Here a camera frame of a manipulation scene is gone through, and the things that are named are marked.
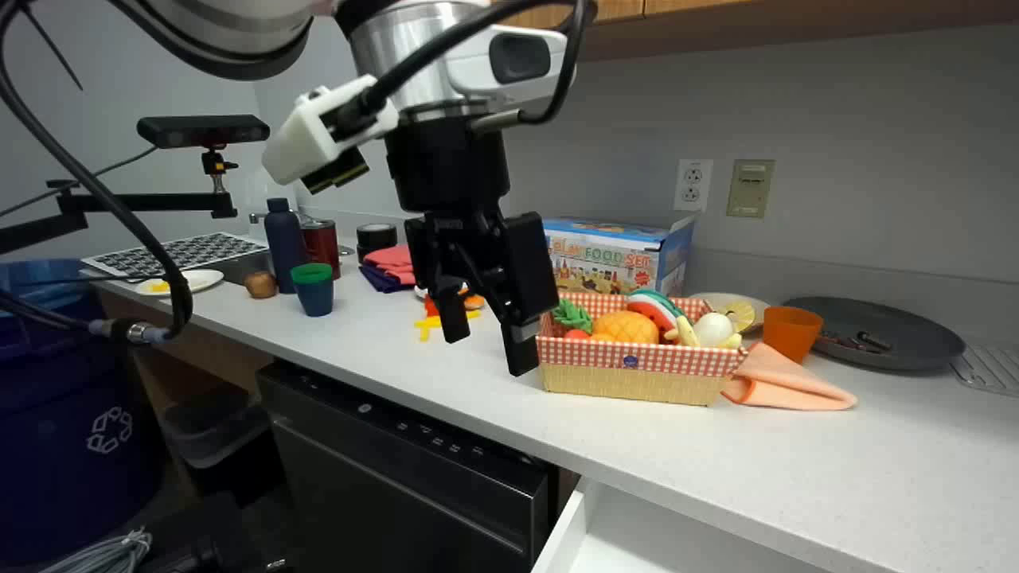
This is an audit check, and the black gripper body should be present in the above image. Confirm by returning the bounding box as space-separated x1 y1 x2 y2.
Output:
384 107 515 223

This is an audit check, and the white drawer with wooden front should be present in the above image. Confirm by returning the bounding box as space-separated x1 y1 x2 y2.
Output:
530 480 840 573

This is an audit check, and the green toy vegetable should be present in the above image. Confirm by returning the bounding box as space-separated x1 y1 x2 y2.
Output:
549 300 597 337

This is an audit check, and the red folded cloth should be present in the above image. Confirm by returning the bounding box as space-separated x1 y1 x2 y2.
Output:
362 242 420 286

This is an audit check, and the dark folded cloth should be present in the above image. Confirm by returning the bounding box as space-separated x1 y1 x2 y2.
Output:
357 266 414 295

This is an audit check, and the blue toy food box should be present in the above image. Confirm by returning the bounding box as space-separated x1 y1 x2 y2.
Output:
541 217 700 303

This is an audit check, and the black cup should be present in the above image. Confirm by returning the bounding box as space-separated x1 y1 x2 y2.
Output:
353 219 403 266

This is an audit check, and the large orange toy fruit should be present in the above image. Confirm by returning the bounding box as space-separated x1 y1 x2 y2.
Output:
588 309 664 348

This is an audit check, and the red checkered cardboard basket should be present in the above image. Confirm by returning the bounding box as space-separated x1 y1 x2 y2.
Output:
531 290 748 411

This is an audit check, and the red white green toy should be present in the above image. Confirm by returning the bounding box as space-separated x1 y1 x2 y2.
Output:
623 286 687 333

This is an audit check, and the green and blue cup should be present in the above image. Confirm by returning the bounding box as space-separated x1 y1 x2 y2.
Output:
286 260 338 318

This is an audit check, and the dark red can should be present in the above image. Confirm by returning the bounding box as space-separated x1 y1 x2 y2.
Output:
301 217 344 279

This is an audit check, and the pale yellow toy banana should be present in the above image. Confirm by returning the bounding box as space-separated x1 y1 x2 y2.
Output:
672 312 705 352

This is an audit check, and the blue bottle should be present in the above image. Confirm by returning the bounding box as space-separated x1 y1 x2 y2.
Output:
261 193 310 295

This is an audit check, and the black dishwasher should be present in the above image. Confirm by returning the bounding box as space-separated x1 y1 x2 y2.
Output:
254 360 583 573

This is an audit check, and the brown toy ball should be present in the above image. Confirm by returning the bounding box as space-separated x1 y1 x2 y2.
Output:
242 271 283 303

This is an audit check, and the white toy egg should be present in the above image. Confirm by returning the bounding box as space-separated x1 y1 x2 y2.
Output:
691 309 740 352

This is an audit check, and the small white plate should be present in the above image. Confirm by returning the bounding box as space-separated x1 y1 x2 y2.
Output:
135 269 229 300

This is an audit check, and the orange plastic cup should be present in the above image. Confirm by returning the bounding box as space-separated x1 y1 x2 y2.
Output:
762 303 829 367

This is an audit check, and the grey grid rack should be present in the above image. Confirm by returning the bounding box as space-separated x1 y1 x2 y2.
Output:
79 231 270 285

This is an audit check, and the black trash bin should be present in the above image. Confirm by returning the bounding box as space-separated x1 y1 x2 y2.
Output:
157 384 280 504

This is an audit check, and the peach folded cloth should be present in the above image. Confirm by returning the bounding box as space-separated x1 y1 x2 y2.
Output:
720 341 861 413

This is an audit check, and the dark grey plate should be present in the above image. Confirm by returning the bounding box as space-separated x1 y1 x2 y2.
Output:
782 294 969 379

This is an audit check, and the wooden upper cabinet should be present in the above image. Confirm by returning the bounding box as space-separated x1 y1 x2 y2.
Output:
498 0 1019 63

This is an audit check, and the blue recycling bin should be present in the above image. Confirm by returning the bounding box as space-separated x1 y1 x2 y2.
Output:
0 257 168 568

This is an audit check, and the black camera cable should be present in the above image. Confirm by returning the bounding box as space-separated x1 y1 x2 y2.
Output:
353 0 600 129

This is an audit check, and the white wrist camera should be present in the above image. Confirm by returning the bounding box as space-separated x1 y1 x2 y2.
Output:
261 75 405 198

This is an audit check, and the white wall outlet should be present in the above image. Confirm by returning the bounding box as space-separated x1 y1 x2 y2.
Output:
672 157 716 217

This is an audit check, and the beige wall switch plate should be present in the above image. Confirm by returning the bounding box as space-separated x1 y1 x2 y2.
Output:
726 157 776 223

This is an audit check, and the black stereo camera bar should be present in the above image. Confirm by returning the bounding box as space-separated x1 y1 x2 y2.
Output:
135 113 275 153

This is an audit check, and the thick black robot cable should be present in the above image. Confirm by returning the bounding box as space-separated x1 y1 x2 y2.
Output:
0 0 197 345

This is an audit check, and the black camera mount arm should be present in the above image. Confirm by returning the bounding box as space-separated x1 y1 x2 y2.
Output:
0 146 242 257

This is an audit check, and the grey cable bundle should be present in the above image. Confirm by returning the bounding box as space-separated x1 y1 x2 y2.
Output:
43 524 159 573

